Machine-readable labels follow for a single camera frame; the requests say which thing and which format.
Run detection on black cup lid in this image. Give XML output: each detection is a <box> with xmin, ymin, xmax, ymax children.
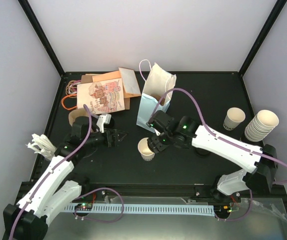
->
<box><xmin>195</xmin><ymin>148</ymin><xmax>211</xmax><ymax>158</ymax></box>

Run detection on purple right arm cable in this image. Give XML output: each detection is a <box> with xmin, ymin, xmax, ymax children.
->
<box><xmin>151</xmin><ymin>87</ymin><xmax>287</xmax><ymax>223</ymax></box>

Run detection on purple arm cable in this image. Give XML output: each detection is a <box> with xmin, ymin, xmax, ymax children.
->
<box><xmin>151</xmin><ymin>87</ymin><xmax>287</xmax><ymax>223</ymax></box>
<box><xmin>9</xmin><ymin>104</ymin><xmax>125</xmax><ymax>240</ymax></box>

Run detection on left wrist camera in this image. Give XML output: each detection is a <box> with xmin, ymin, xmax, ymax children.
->
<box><xmin>96</xmin><ymin>113</ymin><xmax>115</xmax><ymax>133</ymax></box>

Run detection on white plastic cutlery pile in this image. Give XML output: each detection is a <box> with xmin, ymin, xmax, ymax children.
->
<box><xmin>26</xmin><ymin>133</ymin><xmax>57</xmax><ymax>161</ymax></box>

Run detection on light blue cable duct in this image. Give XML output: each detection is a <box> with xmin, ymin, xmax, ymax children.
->
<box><xmin>62</xmin><ymin>203</ymin><xmax>215</xmax><ymax>217</ymax></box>

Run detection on illustrated greeting card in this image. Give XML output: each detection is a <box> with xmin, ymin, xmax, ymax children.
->
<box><xmin>76</xmin><ymin>78</ymin><xmax>125</xmax><ymax>115</ymax></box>

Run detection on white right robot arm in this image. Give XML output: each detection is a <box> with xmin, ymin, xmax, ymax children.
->
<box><xmin>146</xmin><ymin>110</ymin><xmax>278</xmax><ymax>203</ymax></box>

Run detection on stack of white paper cups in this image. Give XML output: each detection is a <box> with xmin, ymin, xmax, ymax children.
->
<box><xmin>244</xmin><ymin>109</ymin><xmax>280</xmax><ymax>143</ymax></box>

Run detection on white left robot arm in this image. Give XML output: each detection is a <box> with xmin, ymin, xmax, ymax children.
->
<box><xmin>3</xmin><ymin>113</ymin><xmax>126</xmax><ymax>240</ymax></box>

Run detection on rubber bands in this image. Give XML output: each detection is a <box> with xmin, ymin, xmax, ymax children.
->
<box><xmin>61</xmin><ymin>80</ymin><xmax>81</xmax><ymax>111</ymax></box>

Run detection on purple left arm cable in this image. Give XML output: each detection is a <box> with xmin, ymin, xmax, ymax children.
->
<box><xmin>9</xmin><ymin>104</ymin><xmax>125</xmax><ymax>240</ymax></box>

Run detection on single white paper cup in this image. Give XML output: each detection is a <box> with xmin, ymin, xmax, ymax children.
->
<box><xmin>223</xmin><ymin>107</ymin><xmax>246</xmax><ymax>131</ymax></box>
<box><xmin>137</xmin><ymin>137</ymin><xmax>155</xmax><ymax>161</ymax></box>

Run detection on brown pulp cup carrier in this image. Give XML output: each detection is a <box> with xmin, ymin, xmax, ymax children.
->
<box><xmin>68</xmin><ymin>108</ymin><xmax>89</xmax><ymax>127</ymax></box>

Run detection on brown cardboard sleeve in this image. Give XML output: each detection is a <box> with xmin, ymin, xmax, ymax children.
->
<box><xmin>80</xmin><ymin>73</ymin><xmax>97</xmax><ymax>84</ymax></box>

